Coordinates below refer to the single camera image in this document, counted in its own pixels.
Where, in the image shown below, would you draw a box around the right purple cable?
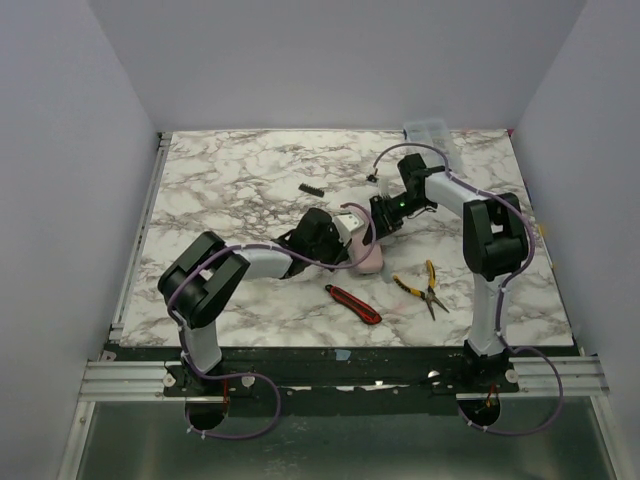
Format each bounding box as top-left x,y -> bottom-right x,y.
367,142 -> 565,435

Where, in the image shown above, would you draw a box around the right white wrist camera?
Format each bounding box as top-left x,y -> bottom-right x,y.
378,178 -> 391,199

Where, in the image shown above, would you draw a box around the blue tape piece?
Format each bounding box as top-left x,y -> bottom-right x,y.
335,349 -> 351,361

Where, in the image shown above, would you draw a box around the clear plastic screw box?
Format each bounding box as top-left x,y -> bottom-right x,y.
403,118 -> 463,173

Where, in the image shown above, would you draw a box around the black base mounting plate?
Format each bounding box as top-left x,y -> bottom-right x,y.
164,345 -> 521,419

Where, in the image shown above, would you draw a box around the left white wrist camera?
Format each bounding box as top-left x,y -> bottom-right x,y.
332,212 -> 365,245

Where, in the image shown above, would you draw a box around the red black utility knife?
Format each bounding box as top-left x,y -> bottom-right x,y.
325,284 -> 382,326

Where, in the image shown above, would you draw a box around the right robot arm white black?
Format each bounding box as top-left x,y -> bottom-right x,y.
364,152 -> 535,380

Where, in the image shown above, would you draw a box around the yellow black needle-nose pliers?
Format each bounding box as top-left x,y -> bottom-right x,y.
392,259 -> 449,321

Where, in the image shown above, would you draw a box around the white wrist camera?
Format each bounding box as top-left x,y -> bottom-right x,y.
332,212 -> 365,245
378,178 -> 391,199

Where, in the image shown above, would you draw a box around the small black comb piece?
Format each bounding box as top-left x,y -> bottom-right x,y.
298,183 -> 325,198

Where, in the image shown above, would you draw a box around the aluminium frame rail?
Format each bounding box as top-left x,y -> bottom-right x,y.
79,357 -> 610,403

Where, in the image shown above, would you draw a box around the pink zippered umbrella case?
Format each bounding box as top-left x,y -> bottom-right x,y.
344,219 -> 385,277

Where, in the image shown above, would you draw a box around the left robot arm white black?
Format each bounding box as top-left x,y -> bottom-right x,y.
158,208 -> 364,373

